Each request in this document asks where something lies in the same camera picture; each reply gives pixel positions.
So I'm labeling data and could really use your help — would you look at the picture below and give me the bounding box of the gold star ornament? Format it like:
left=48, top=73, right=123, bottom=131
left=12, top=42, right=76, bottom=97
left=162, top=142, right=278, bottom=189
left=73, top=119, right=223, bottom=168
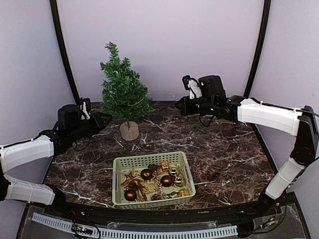
left=121, top=168, right=141, bottom=187

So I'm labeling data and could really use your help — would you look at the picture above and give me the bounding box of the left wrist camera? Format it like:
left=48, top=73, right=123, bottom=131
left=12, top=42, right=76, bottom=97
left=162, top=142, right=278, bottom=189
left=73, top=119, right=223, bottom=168
left=79, top=98, right=91, bottom=120

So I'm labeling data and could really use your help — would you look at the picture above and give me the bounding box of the pine cone ornament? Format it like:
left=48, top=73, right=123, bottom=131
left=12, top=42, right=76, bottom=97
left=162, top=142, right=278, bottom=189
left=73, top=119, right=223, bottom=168
left=148, top=164, right=161, bottom=175

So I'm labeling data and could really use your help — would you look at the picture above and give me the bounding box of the cream perforated plastic basket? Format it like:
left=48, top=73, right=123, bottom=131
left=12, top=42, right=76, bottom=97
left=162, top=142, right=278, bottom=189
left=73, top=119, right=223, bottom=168
left=112, top=151, right=196, bottom=209

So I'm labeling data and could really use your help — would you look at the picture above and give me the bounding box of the small green christmas tree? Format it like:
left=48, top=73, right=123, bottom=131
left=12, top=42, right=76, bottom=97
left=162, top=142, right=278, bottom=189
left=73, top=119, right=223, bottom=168
left=100, top=42, right=153, bottom=141

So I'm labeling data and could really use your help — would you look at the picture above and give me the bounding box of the white slotted cable duct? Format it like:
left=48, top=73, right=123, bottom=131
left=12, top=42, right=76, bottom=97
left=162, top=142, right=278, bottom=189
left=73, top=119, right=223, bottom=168
left=31, top=213, right=238, bottom=239

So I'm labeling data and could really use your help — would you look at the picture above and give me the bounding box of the black front table rail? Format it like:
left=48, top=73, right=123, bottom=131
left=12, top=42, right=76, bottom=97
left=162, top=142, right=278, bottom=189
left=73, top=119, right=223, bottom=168
left=45, top=202, right=283, bottom=225

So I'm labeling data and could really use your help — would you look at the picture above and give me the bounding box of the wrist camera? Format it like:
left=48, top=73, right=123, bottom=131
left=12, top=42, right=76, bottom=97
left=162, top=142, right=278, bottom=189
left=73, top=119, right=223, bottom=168
left=79, top=98, right=91, bottom=120
left=182, top=75, right=202, bottom=100

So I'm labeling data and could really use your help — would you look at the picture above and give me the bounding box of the black corner frame post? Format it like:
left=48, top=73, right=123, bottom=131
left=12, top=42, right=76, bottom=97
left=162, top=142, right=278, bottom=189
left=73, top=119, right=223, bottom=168
left=49, top=0, right=80, bottom=105

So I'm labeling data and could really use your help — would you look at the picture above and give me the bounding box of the gold gift box ornament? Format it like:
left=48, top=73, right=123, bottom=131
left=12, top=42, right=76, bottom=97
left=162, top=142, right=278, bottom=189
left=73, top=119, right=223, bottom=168
left=176, top=189, right=190, bottom=197
left=161, top=161, right=170, bottom=172

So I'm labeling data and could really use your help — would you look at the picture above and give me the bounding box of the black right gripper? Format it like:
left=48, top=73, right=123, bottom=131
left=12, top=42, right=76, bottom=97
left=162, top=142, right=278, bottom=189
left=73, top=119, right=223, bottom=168
left=175, top=96, right=216, bottom=116

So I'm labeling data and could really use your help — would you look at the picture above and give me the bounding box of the brown ball ornament front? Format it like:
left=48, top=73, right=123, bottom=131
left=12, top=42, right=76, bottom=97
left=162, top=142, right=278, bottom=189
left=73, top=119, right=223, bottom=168
left=124, top=189, right=137, bottom=202

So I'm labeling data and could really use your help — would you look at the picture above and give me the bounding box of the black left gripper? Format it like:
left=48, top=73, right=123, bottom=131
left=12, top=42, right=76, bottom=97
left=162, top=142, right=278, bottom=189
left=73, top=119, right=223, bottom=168
left=69, top=112, right=113, bottom=142

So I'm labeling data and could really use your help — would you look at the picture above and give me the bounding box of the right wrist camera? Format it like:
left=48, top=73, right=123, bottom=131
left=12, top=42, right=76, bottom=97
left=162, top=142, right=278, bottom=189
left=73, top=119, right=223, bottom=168
left=182, top=75, right=202, bottom=100

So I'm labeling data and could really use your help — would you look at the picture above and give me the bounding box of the shiny gold ball ornament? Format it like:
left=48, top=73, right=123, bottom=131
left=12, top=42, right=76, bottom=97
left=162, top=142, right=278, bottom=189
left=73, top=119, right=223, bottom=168
left=173, top=177, right=185, bottom=188

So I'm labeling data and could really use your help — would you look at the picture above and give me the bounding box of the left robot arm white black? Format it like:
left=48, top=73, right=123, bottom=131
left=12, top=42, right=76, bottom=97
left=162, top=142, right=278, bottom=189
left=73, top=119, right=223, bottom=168
left=0, top=101, right=112, bottom=217

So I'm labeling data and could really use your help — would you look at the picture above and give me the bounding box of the brown ball ornament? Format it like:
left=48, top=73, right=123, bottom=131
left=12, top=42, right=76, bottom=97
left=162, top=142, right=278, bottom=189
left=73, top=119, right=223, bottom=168
left=124, top=189, right=137, bottom=202
left=140, top=169, right=153, bottom=181
left=160, top=175, right=173, bottom=187

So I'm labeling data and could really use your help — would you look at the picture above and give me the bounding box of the silver wire fairy light string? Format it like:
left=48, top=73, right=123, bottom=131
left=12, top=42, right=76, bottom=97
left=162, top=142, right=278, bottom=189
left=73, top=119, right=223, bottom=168
left=109, top=90, right=177, bottom=118

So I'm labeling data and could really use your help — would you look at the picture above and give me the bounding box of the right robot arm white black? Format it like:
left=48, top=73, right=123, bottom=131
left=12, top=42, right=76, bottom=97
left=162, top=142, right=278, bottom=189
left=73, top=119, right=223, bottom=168
left=175, top=96, right=319, bottom=216

